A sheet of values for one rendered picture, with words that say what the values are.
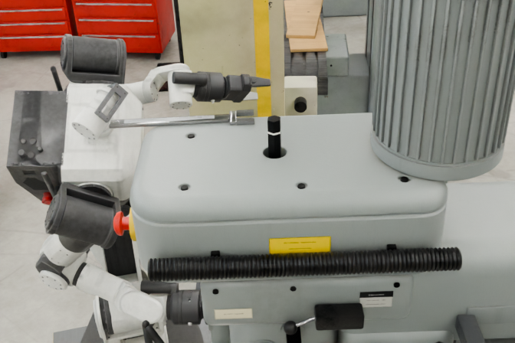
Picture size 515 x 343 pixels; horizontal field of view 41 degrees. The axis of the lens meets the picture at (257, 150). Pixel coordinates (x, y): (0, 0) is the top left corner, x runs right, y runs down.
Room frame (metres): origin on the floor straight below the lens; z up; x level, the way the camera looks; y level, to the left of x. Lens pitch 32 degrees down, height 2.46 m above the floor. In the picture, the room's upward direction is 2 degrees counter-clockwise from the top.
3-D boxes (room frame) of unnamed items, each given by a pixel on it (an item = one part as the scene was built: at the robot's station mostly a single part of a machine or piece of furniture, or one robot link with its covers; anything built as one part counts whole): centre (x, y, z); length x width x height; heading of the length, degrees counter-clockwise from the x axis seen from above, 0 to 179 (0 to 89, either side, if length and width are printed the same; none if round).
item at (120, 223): (0.90, 0.23, 1.76); 0.04 x 0.03 x 0.04; 0
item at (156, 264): (0.75, -0.06, 1.79); 0.45 x 0.04 x 0.04; 90
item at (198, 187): (0.90, -0.04, 1.81); 0.47 x 0.26 x 0.16; 90
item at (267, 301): (0.89, -0.07, 1.68); 0.34 x 0.24 x 0.10; 90
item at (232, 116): (1.00, 0.13, 1.89); 0.24 x 0.04 x 0.01; 91
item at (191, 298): (1.28, 0.15, 1.17); 0.13 x 0.12 x 0.10; 177
